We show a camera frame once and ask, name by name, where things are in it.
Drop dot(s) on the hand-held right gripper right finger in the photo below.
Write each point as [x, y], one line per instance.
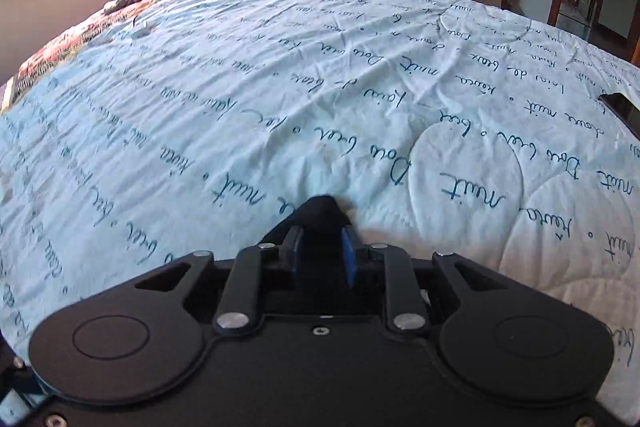
[349, 257]

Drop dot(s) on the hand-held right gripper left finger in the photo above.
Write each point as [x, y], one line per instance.
[297, 254]

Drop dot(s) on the black pants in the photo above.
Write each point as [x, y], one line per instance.
[320, 222]

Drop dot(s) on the white quilt with blue script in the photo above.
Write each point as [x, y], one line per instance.
[300, 107]

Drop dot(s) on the floral patterned blanket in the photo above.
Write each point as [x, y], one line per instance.
[75, 42]

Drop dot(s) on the dark smartphone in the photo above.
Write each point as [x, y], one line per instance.
[625, 109]

